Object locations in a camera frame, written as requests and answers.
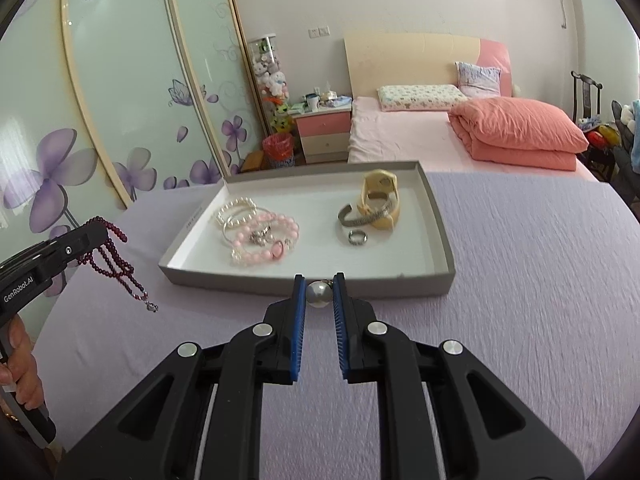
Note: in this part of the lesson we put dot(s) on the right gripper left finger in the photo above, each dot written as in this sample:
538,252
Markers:
197,414

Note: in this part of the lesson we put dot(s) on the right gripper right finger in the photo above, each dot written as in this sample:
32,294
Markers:
442,413

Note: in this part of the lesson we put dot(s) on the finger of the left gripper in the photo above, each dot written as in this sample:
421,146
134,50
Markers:
79,244

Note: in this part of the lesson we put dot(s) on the silver bangle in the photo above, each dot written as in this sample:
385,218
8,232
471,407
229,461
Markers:
236,227

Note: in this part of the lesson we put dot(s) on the yellow wrist watch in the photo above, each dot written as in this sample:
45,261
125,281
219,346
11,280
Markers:
379,201

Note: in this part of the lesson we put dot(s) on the small silver charm cluster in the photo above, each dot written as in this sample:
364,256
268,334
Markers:
262,237

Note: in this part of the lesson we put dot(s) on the left hand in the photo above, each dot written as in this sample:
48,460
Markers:
21,368

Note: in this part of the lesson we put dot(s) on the purple table cloth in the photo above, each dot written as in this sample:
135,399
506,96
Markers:
546,295

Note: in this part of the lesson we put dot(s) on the floral sliding wardrobe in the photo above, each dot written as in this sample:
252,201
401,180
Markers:
106,101

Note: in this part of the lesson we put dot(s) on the small wooden stool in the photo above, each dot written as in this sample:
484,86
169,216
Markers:
255,161

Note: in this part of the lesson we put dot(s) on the red waste bin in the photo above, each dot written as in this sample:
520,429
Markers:
279,149

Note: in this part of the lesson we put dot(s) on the green frog plush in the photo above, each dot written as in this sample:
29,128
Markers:
281,120

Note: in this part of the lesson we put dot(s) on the glass toy display column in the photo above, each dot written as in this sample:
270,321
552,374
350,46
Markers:
270,81

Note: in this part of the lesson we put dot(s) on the grey cardboard tray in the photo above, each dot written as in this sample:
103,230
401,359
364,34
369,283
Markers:
413,260

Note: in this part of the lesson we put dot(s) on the pink beige nightstand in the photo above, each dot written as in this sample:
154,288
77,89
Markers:
324,134

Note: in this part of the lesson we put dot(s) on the white mug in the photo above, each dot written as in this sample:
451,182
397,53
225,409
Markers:
312,102

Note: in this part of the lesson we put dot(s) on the pink bed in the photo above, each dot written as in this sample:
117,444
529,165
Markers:
424,137

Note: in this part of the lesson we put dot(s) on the salmon folded duvet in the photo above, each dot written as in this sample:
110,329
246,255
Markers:
518,132

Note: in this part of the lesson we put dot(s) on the blue clothing pile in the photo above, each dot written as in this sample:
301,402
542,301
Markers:
626,154

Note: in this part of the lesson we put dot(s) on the beige pink headboard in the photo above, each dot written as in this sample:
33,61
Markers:
377,59

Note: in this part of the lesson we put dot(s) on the white patterned pillow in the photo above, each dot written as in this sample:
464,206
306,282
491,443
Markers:
420,97

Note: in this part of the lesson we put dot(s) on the lilac small pillow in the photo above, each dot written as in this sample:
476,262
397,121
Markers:
477,82

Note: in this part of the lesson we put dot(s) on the dark wooden chair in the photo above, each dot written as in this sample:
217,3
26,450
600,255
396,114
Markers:
586,97

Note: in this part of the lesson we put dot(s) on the wall socket plate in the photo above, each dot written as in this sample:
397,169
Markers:
319,32

